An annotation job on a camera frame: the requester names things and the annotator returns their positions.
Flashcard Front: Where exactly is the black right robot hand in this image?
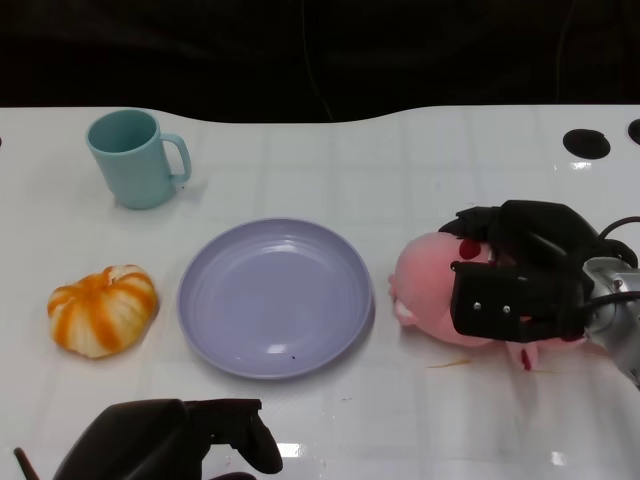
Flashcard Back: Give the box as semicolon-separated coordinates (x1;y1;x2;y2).
438;199;609;346

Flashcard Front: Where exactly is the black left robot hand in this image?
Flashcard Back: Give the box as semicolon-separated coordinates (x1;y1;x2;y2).
52;398;284;480

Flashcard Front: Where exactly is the pink plush doll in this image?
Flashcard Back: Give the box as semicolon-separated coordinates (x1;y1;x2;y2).
388;230;589;374

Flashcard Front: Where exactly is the purple plate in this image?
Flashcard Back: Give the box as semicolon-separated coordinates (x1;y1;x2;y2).
176;216;374;380

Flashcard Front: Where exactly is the orange white striped pumpkin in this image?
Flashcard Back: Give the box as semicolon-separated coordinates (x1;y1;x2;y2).
47;264;160;360

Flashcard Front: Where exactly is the teal plastic mug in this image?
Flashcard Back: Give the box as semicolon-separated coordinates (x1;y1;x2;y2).
85;108;193;211

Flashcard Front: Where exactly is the black backdrop cloth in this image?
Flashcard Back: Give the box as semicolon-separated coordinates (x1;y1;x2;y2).
0;0;640;124

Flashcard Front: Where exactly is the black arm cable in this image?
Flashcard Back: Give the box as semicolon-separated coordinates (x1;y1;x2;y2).
597;215;640;274

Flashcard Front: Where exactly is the dark red thin cable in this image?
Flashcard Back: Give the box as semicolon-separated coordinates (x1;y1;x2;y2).
13;447;39;480

